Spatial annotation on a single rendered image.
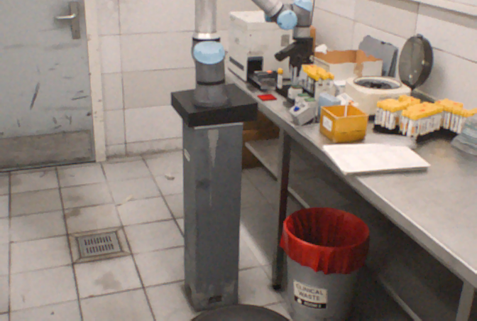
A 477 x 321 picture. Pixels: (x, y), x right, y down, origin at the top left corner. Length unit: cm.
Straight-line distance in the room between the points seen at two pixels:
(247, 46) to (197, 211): 87
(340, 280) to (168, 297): 81
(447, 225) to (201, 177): 104
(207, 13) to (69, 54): 173
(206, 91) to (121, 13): 180
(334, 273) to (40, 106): 236
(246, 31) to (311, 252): 110
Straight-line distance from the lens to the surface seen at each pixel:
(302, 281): 248
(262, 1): 226
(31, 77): 396
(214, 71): 226
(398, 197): 181
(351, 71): 276
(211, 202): 241
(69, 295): 286
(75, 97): 401
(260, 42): 284
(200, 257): 253
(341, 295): 252
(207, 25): 237
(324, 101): 236
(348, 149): 208
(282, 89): 269
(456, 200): 185
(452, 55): 255
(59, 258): 314
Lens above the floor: 166
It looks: 23 degrees down
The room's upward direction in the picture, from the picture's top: 1 degrees clockwise
